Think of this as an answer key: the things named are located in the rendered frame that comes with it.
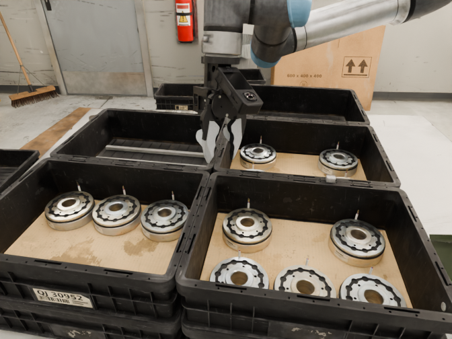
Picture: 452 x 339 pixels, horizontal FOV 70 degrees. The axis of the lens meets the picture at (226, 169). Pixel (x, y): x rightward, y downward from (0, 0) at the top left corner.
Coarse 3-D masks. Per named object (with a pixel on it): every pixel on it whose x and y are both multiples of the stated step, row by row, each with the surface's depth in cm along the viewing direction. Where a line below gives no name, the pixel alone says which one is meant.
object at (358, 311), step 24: (408, 216) 59; (192, 240) 55; (432, 264) 49; (192, 288) 46; (216, 288) 46; (240, 288) 46; (312, 312) 45; (336, 312) 44; (360, 312) 43; (384, 312) 43; (408, 312) 43; (432, 312) 43
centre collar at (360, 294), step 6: (360, 288) 53; (366, 288) 53; (372, 288) 53; (378, 288) 53; (360, 294) 52; (378, 294) 53; (384, 294) 52; (360, 300) 51; (366, 300) 51; (384, 300) 51
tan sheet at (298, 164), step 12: (276, 156) 96; (288, 156) 96; (300, 156) 96; (312, 156) 96; (240, 168) 90; (276, 168) 90; (288, 168) 90; (300, 168) 90; (312, 168) 90; (360, 168) 90
